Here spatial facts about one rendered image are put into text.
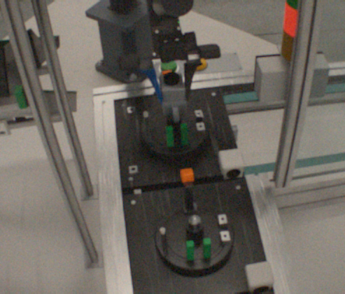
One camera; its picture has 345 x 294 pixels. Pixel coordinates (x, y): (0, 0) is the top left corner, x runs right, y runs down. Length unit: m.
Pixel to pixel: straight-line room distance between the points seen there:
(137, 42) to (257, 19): 1.83
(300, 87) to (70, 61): 0.82
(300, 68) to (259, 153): 0.38
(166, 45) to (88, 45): 0.64
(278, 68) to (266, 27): 2.17
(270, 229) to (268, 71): 0.31
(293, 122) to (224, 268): 0.28
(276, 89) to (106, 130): 0.43
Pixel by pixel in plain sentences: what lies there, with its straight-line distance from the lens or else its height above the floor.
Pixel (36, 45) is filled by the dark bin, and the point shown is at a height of 1.28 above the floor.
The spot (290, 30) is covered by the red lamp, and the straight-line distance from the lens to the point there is 0.77.
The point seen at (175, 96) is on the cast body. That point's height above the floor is 1.10.
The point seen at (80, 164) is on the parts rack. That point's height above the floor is 0.97.
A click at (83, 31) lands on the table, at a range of 1.56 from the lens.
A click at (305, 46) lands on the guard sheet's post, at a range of 0.75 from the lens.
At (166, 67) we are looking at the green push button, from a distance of 1.22.
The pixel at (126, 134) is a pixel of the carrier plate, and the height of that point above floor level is 0.97.
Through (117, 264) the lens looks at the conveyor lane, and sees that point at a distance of 0.93.
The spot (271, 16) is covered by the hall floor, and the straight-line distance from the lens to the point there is 3.09.
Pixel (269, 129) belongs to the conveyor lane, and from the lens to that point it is 1.16.
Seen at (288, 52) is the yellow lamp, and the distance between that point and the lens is 0.79.
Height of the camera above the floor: 1.77
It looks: 50 degrees down
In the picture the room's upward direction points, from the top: 4 degrees counter-clockwise
